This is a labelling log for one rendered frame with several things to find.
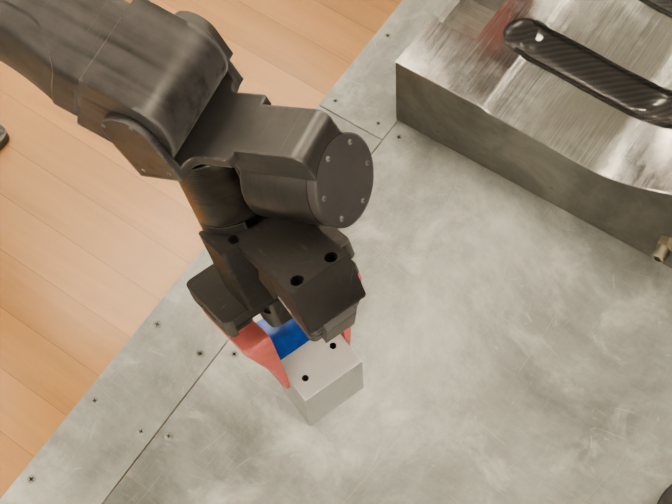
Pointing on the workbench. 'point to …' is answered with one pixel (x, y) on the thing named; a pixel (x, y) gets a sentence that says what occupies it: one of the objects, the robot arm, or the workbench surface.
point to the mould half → (551, 112)
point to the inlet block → (315, 369)
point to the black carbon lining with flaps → (593, 69)
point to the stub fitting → (662, 249)
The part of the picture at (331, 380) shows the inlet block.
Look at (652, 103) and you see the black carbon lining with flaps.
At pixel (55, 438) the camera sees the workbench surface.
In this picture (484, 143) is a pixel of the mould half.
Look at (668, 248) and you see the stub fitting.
